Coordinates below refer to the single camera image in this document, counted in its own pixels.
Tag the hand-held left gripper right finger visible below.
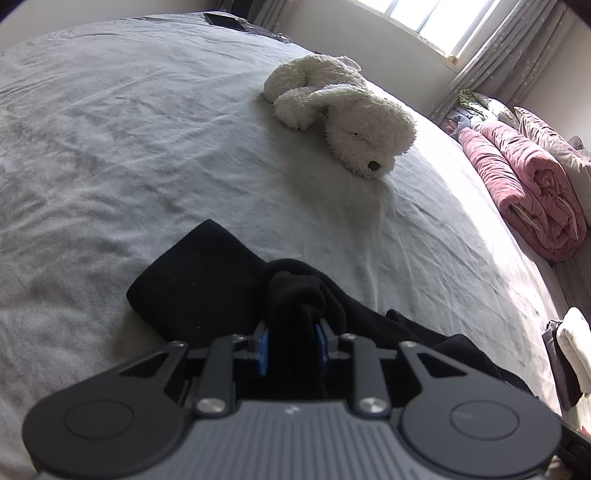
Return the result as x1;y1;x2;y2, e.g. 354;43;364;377
315;318;462;416

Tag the grey folded garment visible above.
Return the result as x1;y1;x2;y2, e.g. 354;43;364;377
542;320;580;411

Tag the pink pillow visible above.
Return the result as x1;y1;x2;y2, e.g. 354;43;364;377
513;106;591;217

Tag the floral pillow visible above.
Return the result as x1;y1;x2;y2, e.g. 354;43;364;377
459;90;520;132

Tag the grey patterned curtain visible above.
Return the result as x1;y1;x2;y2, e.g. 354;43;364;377
431;7;571;123

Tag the black garment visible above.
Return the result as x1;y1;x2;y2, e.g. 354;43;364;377
127;219;536;402

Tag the dark object at bed corner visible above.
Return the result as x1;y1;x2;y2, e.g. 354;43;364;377
217;0;296;28

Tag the window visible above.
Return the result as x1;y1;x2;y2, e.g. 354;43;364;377
355;0;502;63

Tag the pink folded quilt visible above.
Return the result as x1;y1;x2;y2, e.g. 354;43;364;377
459;121;588;263

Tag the white plush dog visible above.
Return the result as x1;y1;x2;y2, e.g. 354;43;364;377
263;54;417;181

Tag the white folded garment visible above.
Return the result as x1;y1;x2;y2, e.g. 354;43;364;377
556;307;591;393

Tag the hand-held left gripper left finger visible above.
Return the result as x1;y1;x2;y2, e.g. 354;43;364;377
113;323;270;414

